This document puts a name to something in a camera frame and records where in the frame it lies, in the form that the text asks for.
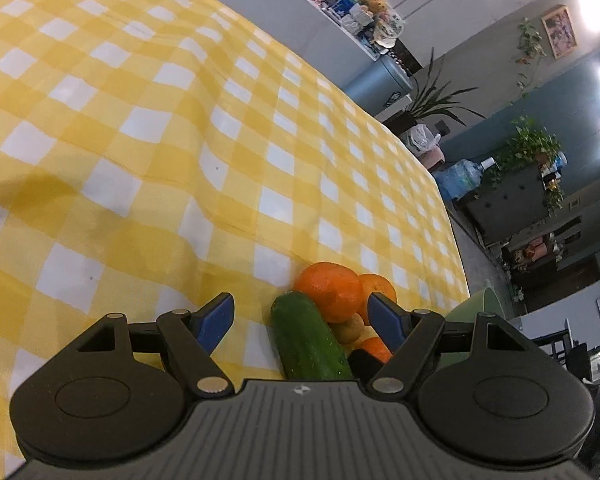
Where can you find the black dining chairs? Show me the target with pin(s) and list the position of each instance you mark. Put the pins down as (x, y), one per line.
(574, 355)

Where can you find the framed picture on wall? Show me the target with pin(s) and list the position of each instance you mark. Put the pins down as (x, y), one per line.
(560, 32)

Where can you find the dark grey drawer cabinet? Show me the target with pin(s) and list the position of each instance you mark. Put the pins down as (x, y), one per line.
(516, 203)

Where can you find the white marble tv console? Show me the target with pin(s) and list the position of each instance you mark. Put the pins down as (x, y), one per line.
(302, 27)

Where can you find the pink small heater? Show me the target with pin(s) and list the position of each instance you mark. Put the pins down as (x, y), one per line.
(432, 159)

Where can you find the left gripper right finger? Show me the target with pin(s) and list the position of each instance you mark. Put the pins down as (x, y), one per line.
(411, 337)

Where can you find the green colander bowl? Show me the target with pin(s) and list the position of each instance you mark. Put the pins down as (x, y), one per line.
(483, 301)

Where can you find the green cucumber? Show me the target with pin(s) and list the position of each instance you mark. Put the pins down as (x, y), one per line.
(305, 344)

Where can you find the blue grey trash bin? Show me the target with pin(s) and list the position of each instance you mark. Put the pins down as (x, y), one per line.
(381, 85)

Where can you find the brown longan back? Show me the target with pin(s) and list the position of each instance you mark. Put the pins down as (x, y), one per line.
(348, 331)

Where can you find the orange mandarin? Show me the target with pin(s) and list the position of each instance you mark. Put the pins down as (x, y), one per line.
(336, 290)
(375, 347)
(374, 283)

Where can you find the white plastic bag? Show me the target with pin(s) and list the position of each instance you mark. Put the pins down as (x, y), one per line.
(420, 140)

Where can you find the blue water jug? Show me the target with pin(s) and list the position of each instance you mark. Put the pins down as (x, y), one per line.
(461, 178)

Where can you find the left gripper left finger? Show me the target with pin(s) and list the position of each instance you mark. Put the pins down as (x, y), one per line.
(189, 340)

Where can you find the teddy bear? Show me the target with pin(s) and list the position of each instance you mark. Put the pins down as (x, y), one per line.
(374, 6)

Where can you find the yellow white checkered tablecloth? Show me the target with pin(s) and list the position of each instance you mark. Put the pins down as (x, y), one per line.
(154, 153)

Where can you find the trailing green pothos plant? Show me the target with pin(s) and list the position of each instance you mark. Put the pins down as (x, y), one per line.
(529, 145)

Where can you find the potted long leaf plant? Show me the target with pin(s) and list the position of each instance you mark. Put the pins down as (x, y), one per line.
(432, 98)

